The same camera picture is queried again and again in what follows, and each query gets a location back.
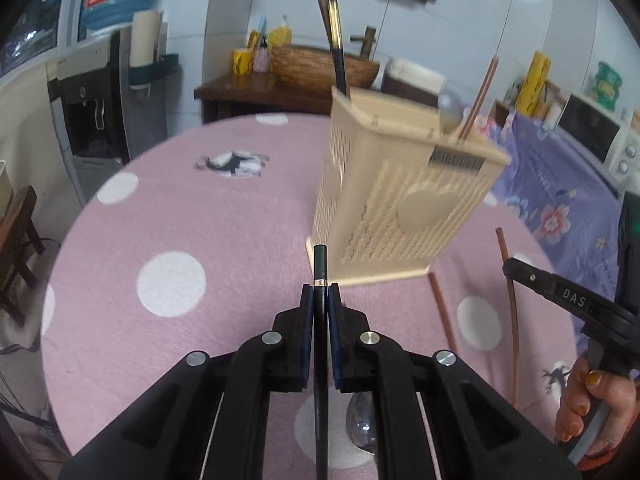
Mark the white microwave oven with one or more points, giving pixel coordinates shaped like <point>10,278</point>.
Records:
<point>611,147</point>

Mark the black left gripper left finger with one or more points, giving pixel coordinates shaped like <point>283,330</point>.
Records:
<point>206,418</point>

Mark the beige perforated utensil holder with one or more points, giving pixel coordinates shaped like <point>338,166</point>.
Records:
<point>399,179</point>

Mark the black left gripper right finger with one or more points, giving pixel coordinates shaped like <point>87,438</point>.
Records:
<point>434,417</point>

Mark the black chopstick thin band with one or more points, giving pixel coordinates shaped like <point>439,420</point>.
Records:
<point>321,367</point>

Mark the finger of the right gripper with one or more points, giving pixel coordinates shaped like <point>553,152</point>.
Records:
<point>569,296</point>

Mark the wooden handled dark spoon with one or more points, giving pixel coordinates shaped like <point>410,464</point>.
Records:
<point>360,423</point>

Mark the pink polka dot tablecloth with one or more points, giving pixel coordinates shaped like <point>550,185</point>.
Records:
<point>201,242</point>

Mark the yellow package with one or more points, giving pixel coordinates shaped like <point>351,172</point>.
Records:
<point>533,83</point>

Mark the translucent plastic spoon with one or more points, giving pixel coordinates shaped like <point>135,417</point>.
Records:
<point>451,108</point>

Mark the water dispenser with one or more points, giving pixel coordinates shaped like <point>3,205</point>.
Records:
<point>102,124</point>

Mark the yellow soap bottle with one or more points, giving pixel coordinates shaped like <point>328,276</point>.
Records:
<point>280,36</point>

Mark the woven wicker basket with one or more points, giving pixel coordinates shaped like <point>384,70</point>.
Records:
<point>312,69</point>

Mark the yellow mug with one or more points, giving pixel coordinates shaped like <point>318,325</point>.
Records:
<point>242,61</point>

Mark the purple floral cloth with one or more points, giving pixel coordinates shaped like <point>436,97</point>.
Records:
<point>570,211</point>

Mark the wooden chair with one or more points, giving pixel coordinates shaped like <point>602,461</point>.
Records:
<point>17,228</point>

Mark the black chopstick gold band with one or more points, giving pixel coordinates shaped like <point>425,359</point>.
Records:
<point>330,12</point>

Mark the dark wooden side table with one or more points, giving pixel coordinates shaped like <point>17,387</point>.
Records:
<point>240,95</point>

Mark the green package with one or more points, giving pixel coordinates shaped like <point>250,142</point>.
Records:
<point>606,86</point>

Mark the brown rice cooker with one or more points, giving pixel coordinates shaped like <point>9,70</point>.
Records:
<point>413,82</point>

